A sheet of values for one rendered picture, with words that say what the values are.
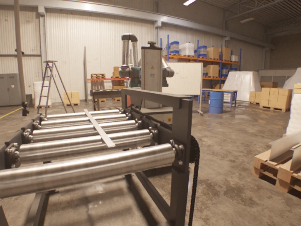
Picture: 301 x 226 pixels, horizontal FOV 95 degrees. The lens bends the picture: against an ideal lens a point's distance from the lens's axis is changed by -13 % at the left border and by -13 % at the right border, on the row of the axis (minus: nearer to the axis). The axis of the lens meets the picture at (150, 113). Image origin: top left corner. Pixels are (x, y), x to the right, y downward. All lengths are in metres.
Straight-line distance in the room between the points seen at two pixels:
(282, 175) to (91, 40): 11.30
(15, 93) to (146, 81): 9.59
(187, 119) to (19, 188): 0.79
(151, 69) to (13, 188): 2.23
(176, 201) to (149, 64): 2.00
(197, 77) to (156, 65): 3.76
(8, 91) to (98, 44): 6.06
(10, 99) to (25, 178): 10.73
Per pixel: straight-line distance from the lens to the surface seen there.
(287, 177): 2.37
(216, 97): 6.60
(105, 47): 11.67
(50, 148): 1.02
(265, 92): 9.30
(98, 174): 0.75
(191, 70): 6.15
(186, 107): 0.82
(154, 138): 1.13
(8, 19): 12.49
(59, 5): 11.61
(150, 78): 2.54
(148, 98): 1.22
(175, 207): 1.11
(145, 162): 0.79
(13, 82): 11.31
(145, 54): 2.55
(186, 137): 0.86
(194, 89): 6.18
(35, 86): 9.33
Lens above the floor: 1.25
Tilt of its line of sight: 11 degrees down
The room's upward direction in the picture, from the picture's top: straight up
